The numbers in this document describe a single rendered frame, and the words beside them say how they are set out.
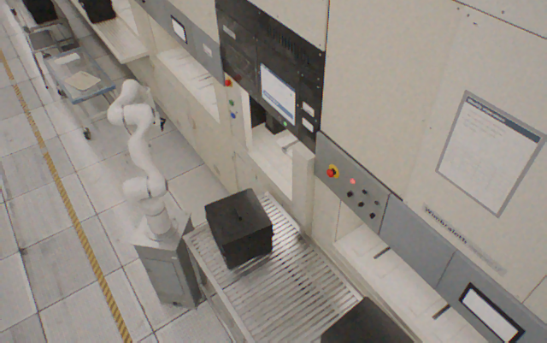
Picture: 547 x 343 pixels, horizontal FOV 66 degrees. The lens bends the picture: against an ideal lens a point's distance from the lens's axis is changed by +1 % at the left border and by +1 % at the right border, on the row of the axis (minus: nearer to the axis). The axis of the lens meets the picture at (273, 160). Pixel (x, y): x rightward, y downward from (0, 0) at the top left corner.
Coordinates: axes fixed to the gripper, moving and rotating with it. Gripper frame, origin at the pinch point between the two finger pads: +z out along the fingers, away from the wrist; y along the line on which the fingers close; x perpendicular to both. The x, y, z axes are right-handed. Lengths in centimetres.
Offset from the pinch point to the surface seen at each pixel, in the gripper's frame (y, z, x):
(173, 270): 2, 50, -75
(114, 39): -47, 20, 162
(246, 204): 51, 0, -72
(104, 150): -74, 101, 100
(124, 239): -46, 101, -9
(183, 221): 13, 25, -58
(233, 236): 42, 0, -92
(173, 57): 9, 15, 111
